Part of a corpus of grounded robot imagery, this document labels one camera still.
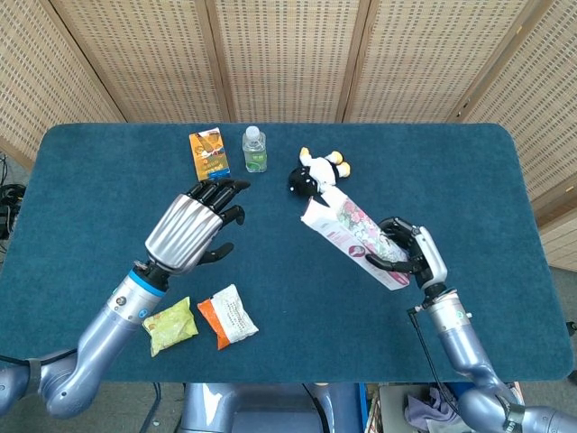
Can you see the woven folding screen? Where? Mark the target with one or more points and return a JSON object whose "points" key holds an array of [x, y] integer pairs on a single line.
{"points": [[288, 58]]}

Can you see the floral patterned cardboard box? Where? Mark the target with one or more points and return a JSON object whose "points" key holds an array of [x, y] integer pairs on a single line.
{"points": [[351, 230]]}

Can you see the blue carpet table cover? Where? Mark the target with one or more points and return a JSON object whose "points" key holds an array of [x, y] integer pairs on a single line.
{"points": [[405, 315]]}

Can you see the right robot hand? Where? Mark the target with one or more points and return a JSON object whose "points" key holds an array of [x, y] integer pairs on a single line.
{"points": [[428, 257]]}

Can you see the grey-blue robot torso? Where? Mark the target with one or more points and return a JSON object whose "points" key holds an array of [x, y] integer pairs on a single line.
{"points": [[270, 408]]}

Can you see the yellow-green snack bag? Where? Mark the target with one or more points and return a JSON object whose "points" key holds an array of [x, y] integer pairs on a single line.
{"points": [[173, 325]]}

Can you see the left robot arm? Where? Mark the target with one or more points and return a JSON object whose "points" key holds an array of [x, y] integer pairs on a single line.
{"points": [[103, 329]]}

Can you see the clear water bottle green label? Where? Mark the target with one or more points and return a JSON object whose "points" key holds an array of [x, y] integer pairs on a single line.
{"points": [[254, 155]]}

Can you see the black and white plush toy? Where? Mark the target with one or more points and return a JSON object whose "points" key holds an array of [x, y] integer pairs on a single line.
{"points": [[311, 178]]}

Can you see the orange and white snack bag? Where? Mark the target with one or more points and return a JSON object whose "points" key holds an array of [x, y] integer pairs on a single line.
{"points": [[232, 318]]}

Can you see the orange and blue carton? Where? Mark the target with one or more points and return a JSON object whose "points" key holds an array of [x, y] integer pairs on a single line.
{"points": [[209, 158]]}

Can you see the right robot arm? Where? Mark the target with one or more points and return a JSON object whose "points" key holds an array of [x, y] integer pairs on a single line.
{"points": [[460, 343]]}

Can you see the purple cloth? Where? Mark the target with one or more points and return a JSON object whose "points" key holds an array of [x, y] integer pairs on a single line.
{"points": [[426, 406]]}

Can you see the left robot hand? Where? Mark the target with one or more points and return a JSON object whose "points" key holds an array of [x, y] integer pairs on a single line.
{"points": [[180, 234]]}

